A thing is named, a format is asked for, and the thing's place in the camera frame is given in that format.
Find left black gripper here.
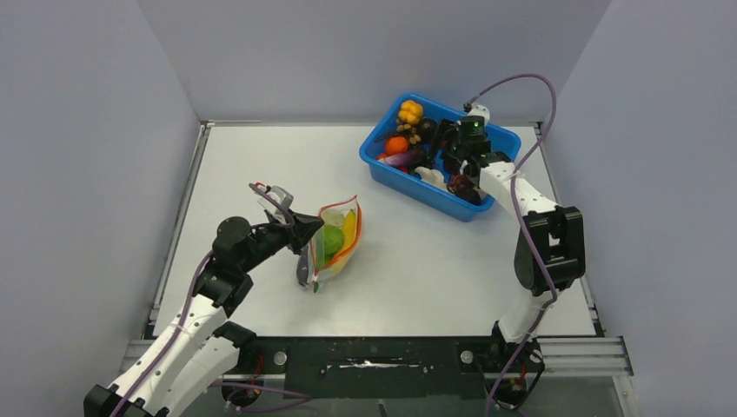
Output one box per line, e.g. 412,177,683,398
239,208,324,274

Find dark purple toy eggplant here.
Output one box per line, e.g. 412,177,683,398
295,251,311,287

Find long green toy bean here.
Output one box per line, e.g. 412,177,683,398
311,255,332,293

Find green toy cabbage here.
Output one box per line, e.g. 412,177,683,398
320,208,345,228

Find clear zip bag orange zipper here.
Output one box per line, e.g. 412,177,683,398
295,195,363,293

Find yellow toy banana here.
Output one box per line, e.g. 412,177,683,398
341,210,357,251

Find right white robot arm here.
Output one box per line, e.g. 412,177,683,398
431,116,586,371

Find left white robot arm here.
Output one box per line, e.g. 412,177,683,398
83,211,323,416

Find dark plum toy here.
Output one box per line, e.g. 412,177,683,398
415,118,438,142

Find red toy grapes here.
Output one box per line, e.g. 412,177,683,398
447,175,481,206

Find white toy mushroom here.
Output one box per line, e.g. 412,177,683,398
415,166,448,191

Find blue plastic bin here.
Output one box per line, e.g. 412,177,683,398
359,93,521,222

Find brown longan cluster toy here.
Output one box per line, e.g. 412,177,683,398
396,118,422,146

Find light purple toy eggplant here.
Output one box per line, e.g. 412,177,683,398
378,148,427,168

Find orange toy pumpkin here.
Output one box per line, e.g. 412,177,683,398
397,100,424,126

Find orange toy tangerine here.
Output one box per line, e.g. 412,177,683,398
384,136,409,156

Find green toy mango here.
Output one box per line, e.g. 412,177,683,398
322,225,343,255

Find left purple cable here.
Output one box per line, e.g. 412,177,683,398
109,182,297,417

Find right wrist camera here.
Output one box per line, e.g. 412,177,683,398
463,103,490,125

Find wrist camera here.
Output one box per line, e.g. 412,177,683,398
255,183,295,227
463,103,490,125

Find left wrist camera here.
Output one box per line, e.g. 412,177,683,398
255,183,295,227

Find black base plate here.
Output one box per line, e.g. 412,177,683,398
230,335,545,404

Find aluminium frame rail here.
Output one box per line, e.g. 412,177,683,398
126,336,634,378

